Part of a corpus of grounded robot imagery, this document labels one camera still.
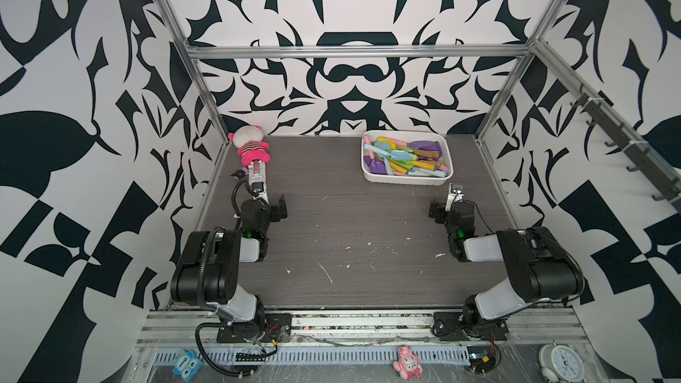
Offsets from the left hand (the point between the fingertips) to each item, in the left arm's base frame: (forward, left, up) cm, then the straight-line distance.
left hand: (264, 193), depth 94 cm
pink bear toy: (-50, -41, -3) cm, 65 cm away
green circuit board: (-49, -62, -8) cm, 79 cm away
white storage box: (+25, -70, 0) cm, 74 cm away
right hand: (-3, -64, -1) cm, 64 cm away
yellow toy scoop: (+28, -46, -3) cm, 54 cm away
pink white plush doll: (+25, +10, +1) cm, 27 cm away
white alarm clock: (-51, -79, -3) cm, 94 cm away
